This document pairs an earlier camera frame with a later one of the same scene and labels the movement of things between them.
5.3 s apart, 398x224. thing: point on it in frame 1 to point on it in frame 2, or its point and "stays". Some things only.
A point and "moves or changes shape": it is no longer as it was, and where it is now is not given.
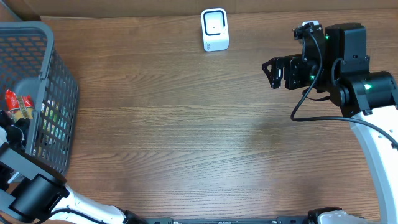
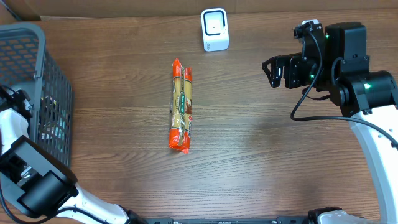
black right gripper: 291,64 stays
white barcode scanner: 214,29 stays
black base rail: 279,219 stays
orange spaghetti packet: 21,106 moves or changes shape
